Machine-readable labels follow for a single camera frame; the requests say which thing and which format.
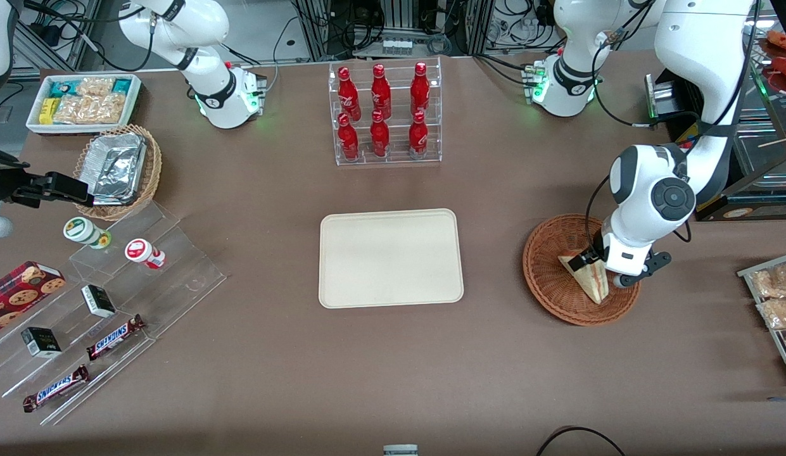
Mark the silver foil container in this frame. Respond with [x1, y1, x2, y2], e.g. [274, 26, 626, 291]
[82, 132, 148, 206]

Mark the white snack bin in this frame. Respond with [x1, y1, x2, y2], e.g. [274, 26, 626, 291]
[25, 73, 143, 137]

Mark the clear cracker bag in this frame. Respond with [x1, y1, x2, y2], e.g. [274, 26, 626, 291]
[54, 94, 127, 125]
[77, 77, 116, 97]

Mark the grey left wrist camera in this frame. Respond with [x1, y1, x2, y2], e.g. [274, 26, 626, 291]
[613, 251, 673, 289]

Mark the brown wicker basket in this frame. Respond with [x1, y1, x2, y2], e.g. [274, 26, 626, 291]
[523, 213, 642, 327]

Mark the black food warmer machine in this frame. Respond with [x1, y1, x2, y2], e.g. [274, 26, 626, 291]
[646, 9, 786, 222]

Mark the red lid yogurt cup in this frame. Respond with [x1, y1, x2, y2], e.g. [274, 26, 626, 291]
[125, 238, 166, 270]

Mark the light wicker basket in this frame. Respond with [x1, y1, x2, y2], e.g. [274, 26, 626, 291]
[73, 124, 163, 222]

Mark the black cable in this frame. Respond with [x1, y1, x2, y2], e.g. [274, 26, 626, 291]
[535, 426, 628, 456]

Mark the red cookie box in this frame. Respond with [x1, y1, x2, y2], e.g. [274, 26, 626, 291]
[0, 261, 67, 336]

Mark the small black box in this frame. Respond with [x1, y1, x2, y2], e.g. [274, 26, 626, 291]
[20, 327, 62, 359]
[81, 284, 117, 319]

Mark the triangular sandwich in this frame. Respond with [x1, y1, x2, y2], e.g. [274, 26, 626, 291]
[557, 253, 612, 305]

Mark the snickers bar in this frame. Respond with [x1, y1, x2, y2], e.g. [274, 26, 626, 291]
[86, 314, 146, 362]
[22, 364, 91, 414]

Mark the clear pastry bag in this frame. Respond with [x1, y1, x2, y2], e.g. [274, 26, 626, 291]
[757, 298, 786, 331]
[751, 263, 786, 300]

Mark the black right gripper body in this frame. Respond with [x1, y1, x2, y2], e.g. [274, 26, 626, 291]
[0, 147, 49, 207]

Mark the cream plastic tray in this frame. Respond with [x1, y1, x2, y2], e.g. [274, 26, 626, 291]
[319, 208, 464, 310]

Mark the clear acrylic bottle rack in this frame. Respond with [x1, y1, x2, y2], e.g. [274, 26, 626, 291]
[328, 57, 443, 167]

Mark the aluminium frame rack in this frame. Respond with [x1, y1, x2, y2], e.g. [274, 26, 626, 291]
[293, 0, 496, 61]

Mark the green lid yogurt cup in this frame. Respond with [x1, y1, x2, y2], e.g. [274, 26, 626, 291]
[63, 217, 112, 250]

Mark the red cola bottle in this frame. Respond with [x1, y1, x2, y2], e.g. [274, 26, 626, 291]
[338, 113, 360, 160]
[338, 66, 359, 121]
[371, 63, 392, 120]
[410, 61, 431, 118]
[409, 110, 429, 159]
[370, 110, 391, 158]

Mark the tray of packaged snacks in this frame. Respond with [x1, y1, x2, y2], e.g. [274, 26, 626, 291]
[738, 252, 786, 387]

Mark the clear acrylic stepped display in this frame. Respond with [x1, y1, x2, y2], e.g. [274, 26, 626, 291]
[0, 201, 227, 426]

